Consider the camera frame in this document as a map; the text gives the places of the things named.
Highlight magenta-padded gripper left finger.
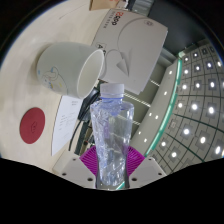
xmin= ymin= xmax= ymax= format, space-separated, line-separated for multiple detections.
xmin=52 ymin=145 xmax=100 ymax=190

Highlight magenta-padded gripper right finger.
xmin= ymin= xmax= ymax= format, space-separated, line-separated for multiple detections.
xmin=124 ymin=146 xmax=167 ymax=190

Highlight clear plastic water bottle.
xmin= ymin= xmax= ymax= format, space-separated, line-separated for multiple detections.
xmin=89 ymin=83 xmax=135 ymax=188

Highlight black desk telephone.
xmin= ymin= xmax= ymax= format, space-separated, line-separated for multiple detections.
xmin=68 ymin=94 xmax=98 ymax=156

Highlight white printed paper sheet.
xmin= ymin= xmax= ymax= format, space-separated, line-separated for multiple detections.
xmin=50 ymin=95 xmax=84 ymax=157

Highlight flat round red coaster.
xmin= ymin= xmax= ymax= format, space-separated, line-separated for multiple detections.
xmin=19 ymin=106 xmax=46 ymax=145

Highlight round ceiling lights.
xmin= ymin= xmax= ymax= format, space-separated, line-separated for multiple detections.
xmin=133 ymin=43 xmax=224 ymax=161

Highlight white ceramic mug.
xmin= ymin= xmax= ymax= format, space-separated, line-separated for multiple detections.
xmin=35 ymin=41 xmax=107 ymax=100

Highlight white paper ream box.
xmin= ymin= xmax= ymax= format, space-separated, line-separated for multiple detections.
xmin=90 ymin=8 xmax=169 ymax=96

